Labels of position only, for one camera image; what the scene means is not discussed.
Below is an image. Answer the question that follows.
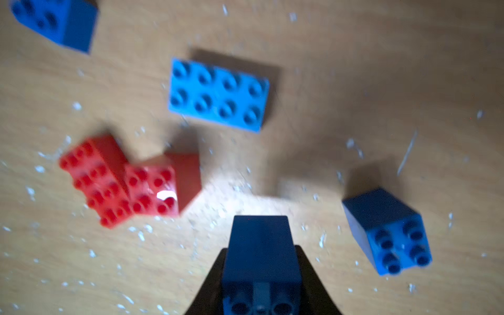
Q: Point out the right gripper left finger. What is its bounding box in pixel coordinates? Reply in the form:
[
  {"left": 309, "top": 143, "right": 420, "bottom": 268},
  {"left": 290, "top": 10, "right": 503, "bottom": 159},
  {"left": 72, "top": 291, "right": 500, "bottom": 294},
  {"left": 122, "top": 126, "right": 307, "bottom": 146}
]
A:
[{"left": 185, "top": 248, "right": 227, "bottom": 315}]

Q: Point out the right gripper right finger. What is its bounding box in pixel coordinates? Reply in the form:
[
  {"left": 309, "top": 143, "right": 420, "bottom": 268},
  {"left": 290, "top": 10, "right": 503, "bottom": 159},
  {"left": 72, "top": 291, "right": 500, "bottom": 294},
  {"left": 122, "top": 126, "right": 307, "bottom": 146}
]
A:
[{"left": 295, "top": 245, "right": 342, "bottom": 315}]

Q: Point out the small red lego brick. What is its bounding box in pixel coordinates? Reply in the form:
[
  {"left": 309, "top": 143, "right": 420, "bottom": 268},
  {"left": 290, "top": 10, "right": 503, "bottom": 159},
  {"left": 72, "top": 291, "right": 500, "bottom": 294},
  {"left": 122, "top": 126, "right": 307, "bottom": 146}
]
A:
[{"left": 125, "top": 152, "right": 202, "bottom": 217}]

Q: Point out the light blue long lego brick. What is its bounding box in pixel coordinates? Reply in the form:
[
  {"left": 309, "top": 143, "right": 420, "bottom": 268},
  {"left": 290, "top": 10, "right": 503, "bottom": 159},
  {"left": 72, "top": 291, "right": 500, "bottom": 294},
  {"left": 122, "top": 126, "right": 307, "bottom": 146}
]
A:
[{"left": 167, "top": 59, "right": 270, "bottom": 133}]

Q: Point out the red long lego brick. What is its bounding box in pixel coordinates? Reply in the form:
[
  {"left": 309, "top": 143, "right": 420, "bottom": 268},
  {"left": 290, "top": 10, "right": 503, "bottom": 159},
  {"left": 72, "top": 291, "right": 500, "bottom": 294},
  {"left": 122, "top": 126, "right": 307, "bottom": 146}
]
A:
[{"left": 59, "top": 134, "right": 133, "bottom": 229}]

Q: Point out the small blue lego brick far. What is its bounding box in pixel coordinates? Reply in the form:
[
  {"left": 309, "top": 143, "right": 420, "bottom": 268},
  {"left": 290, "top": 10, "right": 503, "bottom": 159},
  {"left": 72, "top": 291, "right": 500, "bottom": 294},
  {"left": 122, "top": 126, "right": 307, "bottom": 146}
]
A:
[{"left": 10, "top": 0, "right": 99, "bottom": 54}]

